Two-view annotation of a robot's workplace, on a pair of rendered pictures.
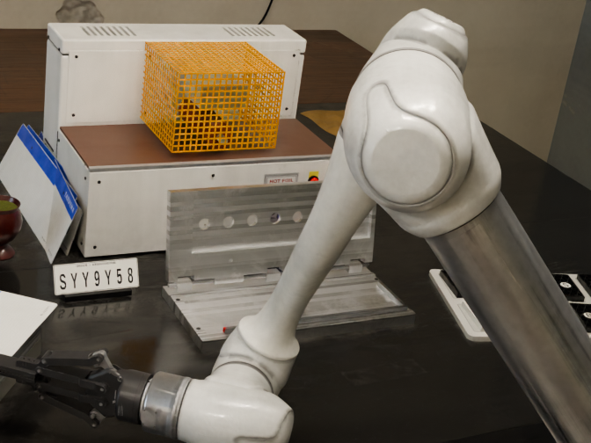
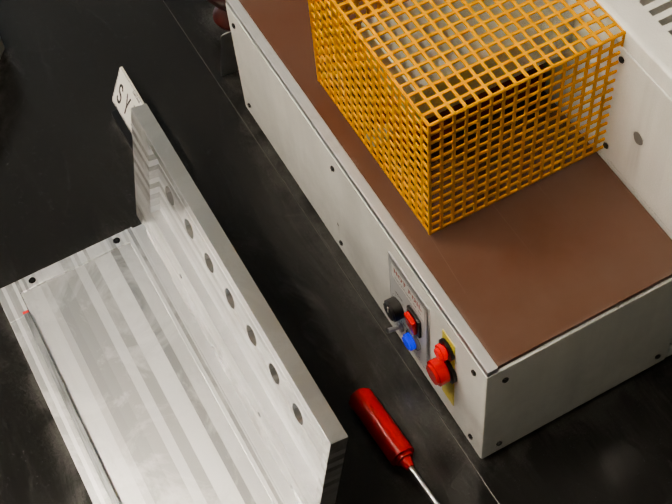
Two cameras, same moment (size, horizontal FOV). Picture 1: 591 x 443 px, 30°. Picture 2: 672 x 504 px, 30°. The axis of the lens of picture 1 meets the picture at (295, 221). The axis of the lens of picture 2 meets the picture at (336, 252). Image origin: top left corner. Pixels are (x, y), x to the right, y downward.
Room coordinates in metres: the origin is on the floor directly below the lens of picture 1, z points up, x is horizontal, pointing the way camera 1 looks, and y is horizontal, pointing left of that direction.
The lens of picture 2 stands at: (2.12, -0.60, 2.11)
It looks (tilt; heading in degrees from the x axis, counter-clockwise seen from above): 57 degrees down; 97
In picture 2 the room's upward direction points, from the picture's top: 7 degrees counter-clockwise
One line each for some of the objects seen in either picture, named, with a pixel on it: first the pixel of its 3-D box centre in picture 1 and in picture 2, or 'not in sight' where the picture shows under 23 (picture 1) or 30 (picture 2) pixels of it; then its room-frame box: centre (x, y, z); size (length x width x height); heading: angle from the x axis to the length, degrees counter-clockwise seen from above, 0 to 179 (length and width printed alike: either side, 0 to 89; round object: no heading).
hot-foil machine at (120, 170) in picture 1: (229, 127); (561, 154); (2.27, 0.17, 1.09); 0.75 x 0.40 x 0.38; 119
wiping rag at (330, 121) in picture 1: (342, 120); not in sight; (2.96, -0.09, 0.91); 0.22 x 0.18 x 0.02; 40
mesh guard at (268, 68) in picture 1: (210, 94); (458, 57); (2.17, 0.21, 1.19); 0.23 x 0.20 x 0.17; 119
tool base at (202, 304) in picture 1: (289, 301); (157, 402); (1.84, -0.01, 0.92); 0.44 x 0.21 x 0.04; 119
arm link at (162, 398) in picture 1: (165, 404); not in sight; (1.33, 0.15, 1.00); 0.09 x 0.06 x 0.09; 171
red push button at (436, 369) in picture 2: not in sight; (439, 370); (2.14, -0.03, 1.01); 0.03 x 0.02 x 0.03; 119
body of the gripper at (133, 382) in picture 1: (118, 392); not in sight; (1.34, 0.22, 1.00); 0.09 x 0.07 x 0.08; 81
